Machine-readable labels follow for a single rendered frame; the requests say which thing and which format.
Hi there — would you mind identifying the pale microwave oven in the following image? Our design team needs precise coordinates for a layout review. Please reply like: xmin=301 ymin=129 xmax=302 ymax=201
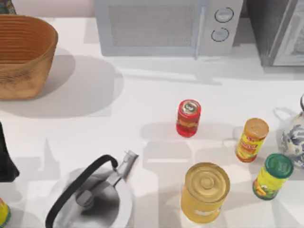
xmin=93 ymin=0 xmax=244 ymax=60

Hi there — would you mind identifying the blue and white vase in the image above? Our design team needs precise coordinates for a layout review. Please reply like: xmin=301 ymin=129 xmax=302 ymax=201
xmin=274 ymin=94 xmax=304 ymax=170

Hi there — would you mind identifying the dark patterned object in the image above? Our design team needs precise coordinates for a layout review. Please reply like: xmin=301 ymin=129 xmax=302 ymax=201
xmin=0 ymin=0 xmax=17 ymax=15

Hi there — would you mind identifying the yellow and orange can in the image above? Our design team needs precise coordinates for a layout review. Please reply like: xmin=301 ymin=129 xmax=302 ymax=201
xmin=235 ymin=118 xmax=270 ymax=163

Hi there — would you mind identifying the yellow and green can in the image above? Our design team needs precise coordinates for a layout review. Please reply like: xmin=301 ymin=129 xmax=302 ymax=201
xmin=0 ymin=198 xmax=12 ymax=228

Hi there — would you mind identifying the green lidded yellow can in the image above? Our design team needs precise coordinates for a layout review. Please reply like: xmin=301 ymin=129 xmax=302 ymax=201
xmin=252 ymin=153 xmax=295 ymax=201

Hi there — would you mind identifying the brown woven basket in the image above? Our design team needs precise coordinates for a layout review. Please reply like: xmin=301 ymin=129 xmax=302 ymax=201
xmin=0 ymin=15 xmax=59 ymax=100

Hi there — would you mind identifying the red can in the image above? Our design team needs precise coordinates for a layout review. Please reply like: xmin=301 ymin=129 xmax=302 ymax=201
xmin=176 ymin=99 xmax=202 ymax=138

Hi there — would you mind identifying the large gold can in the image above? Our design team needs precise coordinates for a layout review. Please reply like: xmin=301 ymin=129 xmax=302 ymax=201
xmin=180 ymin=162 xmax=231 ymax=224

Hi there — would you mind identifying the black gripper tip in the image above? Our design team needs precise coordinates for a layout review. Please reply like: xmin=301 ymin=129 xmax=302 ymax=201
xmin=0 ymin=122 xmax=20 ymax=183

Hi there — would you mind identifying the round microwave knob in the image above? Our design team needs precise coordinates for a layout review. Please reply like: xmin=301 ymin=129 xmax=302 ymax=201
xmin=214 ymin=7 xmax=235 ymax=22
xmin=210 ymin=28 xmax=230 ymax=43

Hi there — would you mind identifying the silver kettle with black handle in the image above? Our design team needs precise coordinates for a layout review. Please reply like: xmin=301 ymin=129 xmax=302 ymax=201
xmin=45 ymin=150 xmax=139 ymax=228

